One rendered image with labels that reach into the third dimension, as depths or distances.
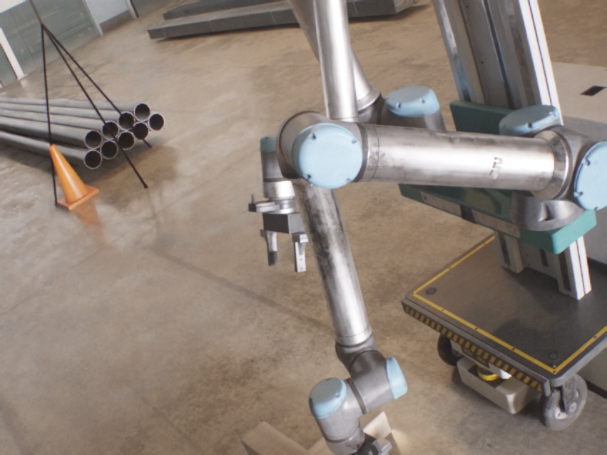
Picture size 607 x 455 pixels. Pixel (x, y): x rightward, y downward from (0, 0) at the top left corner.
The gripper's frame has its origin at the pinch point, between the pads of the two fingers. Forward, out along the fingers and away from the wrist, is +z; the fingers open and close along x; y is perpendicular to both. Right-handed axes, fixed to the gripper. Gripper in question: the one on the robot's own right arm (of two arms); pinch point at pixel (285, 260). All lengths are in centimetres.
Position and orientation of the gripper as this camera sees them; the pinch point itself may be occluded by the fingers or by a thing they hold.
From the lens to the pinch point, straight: 188.5
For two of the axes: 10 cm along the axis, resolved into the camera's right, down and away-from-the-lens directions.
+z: 0.8, 9.8, 1.6
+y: 8.4, -1.5, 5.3
